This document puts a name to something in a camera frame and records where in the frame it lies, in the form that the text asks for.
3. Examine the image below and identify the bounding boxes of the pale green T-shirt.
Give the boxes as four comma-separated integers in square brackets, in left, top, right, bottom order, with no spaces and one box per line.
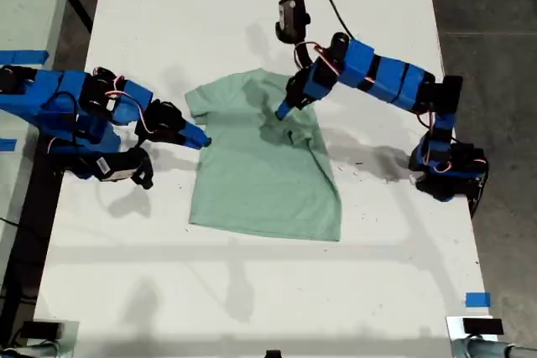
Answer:
[184,67,343,243]

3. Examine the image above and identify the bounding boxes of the black metal stand leg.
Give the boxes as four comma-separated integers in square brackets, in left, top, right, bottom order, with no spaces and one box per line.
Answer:
[69,0,94,34]

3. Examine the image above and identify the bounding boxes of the long blue tape strip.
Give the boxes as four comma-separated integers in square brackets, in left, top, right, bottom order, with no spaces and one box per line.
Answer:
[0,50,50,65]

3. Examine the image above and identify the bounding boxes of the pale side table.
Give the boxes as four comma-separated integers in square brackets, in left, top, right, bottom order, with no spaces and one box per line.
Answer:
[0,0,77,288]

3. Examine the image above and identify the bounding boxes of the small black box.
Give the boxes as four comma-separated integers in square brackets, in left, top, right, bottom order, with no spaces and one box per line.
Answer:
[19,321,64,339]
[462,318,504,336]

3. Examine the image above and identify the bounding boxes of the pale teal clamp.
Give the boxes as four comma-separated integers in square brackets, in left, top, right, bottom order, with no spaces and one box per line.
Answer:
[0,340,64,358]
[451,337,537,358]

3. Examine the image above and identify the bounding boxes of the square blue tape piece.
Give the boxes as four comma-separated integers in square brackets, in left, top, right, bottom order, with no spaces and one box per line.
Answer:
[465,292,492,309]

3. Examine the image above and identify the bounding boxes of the shiny metal plate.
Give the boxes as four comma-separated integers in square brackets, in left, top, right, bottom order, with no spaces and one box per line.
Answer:
[446,314,507,345]

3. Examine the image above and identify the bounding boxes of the black camera stalk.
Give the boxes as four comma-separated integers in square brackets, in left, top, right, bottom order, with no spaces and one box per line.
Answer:
[133,146,154,190]
[293,41,315,70]

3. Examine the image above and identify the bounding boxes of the black camera box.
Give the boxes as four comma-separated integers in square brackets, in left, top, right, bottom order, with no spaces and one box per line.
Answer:
[274,0,311,44]
[92,152,143,184]

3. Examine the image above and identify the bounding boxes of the black camera cable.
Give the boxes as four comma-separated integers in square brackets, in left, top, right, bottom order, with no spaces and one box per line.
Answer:
[41,91,83,152]
[292,0,356,39]

